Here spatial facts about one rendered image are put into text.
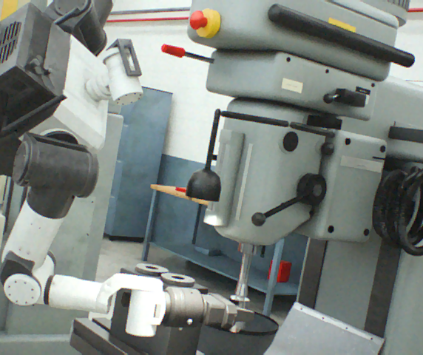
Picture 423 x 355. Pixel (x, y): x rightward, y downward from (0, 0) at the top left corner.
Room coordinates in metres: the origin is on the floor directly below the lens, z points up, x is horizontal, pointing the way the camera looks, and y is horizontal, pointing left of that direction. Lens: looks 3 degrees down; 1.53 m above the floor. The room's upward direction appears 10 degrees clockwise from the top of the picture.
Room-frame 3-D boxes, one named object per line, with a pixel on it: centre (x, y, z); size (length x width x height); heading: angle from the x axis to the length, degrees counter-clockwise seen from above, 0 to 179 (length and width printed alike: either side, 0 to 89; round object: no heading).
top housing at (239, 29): (1.61, -0.13, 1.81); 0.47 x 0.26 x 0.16; 129
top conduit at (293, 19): (1.51, -0.24, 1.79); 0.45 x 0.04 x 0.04; 129
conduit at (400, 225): (1.62, -0.45, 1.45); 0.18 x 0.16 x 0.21; 129
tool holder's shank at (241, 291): (1.61, -0.12, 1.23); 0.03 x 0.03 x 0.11
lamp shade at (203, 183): (1.44, 0.00, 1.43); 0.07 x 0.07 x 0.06
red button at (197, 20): (1.45, 0.08, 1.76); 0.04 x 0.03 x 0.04; 39
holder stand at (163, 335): (1.84, 0.07, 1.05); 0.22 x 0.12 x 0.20; 49
